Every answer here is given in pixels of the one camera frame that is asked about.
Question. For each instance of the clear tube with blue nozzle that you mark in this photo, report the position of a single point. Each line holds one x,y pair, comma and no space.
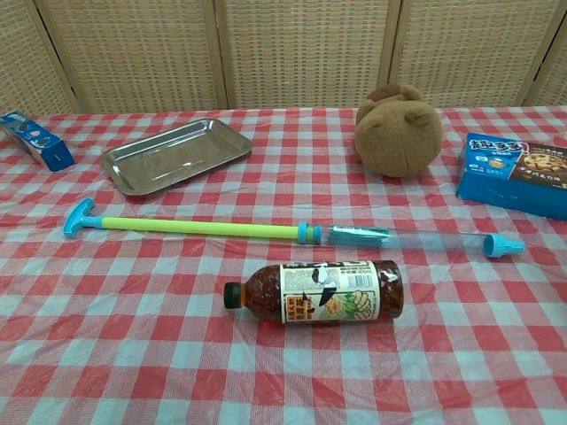
498,246

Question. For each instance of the brown tea bottle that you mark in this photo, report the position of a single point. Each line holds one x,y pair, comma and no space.
328,292

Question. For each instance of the stainless steel tray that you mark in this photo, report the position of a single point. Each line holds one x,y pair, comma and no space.
177,155

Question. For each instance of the brown plush toy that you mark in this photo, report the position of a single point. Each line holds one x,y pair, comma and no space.
398,137

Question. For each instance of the woven bamboo screen panel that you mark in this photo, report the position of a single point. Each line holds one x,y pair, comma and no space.
558,66
22,53
305,48
465,48
133,48

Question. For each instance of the red white checkered tablecloth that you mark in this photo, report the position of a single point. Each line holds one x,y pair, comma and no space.
133,354

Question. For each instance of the blue chocolate chip cookie box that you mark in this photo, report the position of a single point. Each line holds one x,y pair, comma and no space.
496,177

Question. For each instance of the blue Oreo cookie box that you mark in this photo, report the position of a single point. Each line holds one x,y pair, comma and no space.
40,141

